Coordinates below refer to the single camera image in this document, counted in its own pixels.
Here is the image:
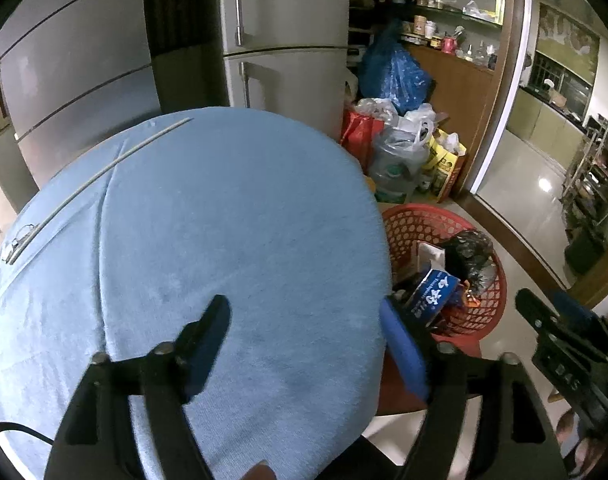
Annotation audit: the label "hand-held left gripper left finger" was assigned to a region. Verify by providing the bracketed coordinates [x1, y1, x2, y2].
[44, 294, 233, 480]

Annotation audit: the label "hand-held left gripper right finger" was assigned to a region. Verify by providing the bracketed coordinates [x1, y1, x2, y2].
[379, 297, 570, 480]

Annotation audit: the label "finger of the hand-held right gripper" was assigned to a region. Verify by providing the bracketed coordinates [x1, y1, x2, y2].
[553, 290, 608, 357]
[515, 287, 564, 337]

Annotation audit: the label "blue carton box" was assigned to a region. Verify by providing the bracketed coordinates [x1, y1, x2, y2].
[405, 267, 461, 322]

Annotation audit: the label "black plastic bag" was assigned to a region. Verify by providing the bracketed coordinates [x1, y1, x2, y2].
[441, 231, 496, 292]

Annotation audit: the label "white purple medicine box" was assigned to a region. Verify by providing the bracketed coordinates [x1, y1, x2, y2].
[417, 241, 446, 269]

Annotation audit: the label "red plastic basket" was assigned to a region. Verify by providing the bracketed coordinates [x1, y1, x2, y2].
[381, 204, 509, 342]

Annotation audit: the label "person's right hand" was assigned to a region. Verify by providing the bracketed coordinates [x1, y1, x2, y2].
[554, 407, 603, 479]

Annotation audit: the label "metal storage rack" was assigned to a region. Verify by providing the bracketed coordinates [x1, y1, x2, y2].
[561, 115, 608, 277]

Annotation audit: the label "blue tablecloth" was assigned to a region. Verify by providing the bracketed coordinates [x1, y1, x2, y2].
[0, 106, 392, 480]

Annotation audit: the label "yellow paper bag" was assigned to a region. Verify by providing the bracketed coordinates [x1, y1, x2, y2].
[419, 127, 468, 202]

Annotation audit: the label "bags on floor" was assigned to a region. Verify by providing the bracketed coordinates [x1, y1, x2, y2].
[371, 125, 431, 205]

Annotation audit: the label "kitchen counter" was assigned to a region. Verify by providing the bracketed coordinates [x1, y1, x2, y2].
[506, 85, 593, 171]

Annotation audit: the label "long white stick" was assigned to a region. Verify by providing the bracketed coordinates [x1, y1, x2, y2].
[8, 118, 195, 266]

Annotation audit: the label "eyeglasses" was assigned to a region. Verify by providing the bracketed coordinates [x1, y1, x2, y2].
[2, 224, 35, 264]

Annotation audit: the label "red gift bag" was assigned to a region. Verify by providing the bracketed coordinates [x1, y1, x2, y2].
[340, 105, 385, 174]

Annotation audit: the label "white plastic bag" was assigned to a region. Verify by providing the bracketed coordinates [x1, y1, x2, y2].
[356, 97, 437, 132]

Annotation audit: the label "wooden shelf cabinet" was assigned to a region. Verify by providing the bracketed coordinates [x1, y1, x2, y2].
[349, 0, 511, 202]

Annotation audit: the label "large blue plastic sack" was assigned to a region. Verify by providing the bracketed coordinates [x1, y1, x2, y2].
[358, 20, 435, 117]

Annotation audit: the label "grey wide refrigerator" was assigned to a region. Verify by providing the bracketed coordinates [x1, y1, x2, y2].
[0, 0, 163, 192]

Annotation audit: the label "black cable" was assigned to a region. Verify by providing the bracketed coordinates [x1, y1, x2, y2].
[0, 422, 55, 446]

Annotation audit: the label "wooden door frame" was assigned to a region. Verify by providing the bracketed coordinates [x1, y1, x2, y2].
[464, 0, 535, 197]

